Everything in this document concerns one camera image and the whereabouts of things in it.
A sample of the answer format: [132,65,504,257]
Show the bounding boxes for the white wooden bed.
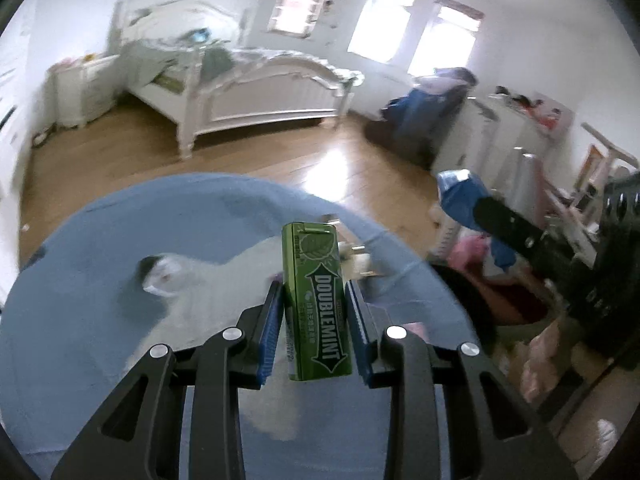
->
[116,0,367,162]

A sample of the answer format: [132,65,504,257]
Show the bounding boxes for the grey pink desk chair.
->
[497,147,571,233]

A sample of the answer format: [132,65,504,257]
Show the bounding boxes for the wall poster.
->
[519,92,574,139]

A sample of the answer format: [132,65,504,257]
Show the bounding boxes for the chair with piled clothes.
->
[365,67,479,169]

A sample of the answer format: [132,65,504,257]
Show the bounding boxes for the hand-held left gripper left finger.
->
[50,280,286,480]

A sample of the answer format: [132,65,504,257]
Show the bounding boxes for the round blue table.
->
[0,172,493,480]

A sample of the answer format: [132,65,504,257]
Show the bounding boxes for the bright window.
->
[347,0,419,64]
[407,0,486,79]

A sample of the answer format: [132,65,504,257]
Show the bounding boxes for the green chewing gum pack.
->
[280,221,355,381]

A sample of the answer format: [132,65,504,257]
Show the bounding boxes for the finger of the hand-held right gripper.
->
[475,194,557,275]

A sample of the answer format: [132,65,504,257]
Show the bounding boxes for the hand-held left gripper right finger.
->
[345,280,581,480]

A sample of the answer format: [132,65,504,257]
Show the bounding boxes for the window with roller blind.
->
[267,0,334,39]

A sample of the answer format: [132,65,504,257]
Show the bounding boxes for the pink soft item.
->
[449,235,493,273]

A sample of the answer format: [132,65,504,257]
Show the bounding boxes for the white wardrobe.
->
[0,0,37,306]

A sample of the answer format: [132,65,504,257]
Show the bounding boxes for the blue packet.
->
[436,169,518,272]

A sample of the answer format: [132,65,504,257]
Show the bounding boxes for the white nightstand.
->
[49,54,122,129]

